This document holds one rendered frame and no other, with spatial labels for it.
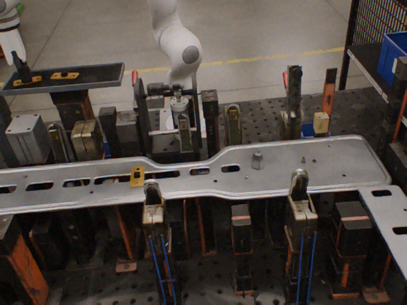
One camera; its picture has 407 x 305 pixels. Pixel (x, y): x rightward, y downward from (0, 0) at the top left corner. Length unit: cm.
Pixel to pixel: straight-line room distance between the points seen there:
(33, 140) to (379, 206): 95
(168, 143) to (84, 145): 26
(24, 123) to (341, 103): 137
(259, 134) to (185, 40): 59
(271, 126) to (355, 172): 75
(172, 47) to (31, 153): 57
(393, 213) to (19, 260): 92
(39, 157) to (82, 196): 24
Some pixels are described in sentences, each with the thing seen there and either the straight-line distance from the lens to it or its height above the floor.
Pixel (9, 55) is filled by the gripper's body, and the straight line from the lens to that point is 135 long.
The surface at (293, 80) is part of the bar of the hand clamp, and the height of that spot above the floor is 117.
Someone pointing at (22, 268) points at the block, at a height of 90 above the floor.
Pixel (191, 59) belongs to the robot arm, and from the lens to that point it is 144.
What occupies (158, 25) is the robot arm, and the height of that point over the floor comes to 122.
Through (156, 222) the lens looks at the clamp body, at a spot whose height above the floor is 104.
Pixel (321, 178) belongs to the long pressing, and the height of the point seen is 100.
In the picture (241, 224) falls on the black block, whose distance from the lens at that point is 100.
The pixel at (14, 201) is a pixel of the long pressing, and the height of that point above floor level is 100.
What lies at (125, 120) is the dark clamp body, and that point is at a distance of 126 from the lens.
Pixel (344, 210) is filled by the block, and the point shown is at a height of 98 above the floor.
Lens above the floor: 174
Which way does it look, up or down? 37 degrees down
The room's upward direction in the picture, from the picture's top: 6 degrees counter-clockwise
